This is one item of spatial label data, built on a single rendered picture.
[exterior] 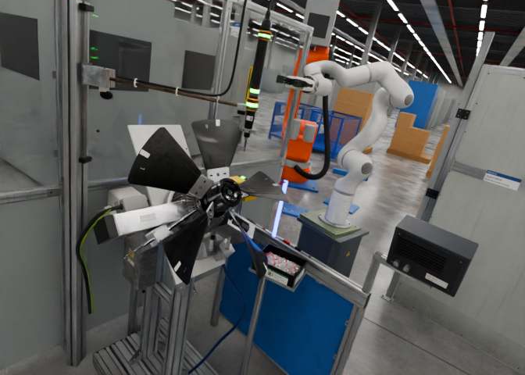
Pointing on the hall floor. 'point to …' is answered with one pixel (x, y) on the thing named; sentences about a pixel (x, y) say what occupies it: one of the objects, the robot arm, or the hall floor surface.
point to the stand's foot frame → (110, 357)
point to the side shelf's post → (133, 310)
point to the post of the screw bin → (253, 325)
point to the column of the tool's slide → (73, 177)
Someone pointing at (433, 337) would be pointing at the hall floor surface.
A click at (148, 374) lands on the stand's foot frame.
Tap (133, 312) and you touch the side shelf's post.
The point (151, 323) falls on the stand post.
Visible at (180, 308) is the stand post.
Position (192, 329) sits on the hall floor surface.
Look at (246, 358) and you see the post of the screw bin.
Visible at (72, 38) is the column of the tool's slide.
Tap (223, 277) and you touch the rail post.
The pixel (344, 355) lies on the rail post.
